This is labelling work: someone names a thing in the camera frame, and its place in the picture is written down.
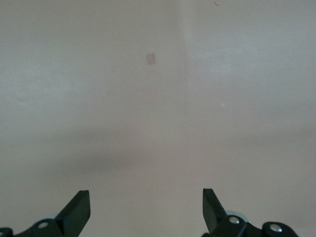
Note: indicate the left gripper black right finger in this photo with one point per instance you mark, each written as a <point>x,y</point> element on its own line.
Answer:
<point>214,217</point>

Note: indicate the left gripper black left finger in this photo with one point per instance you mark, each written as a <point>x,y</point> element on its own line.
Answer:
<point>74,214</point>

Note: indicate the brown tape patch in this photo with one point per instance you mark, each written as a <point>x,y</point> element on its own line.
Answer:
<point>151,59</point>

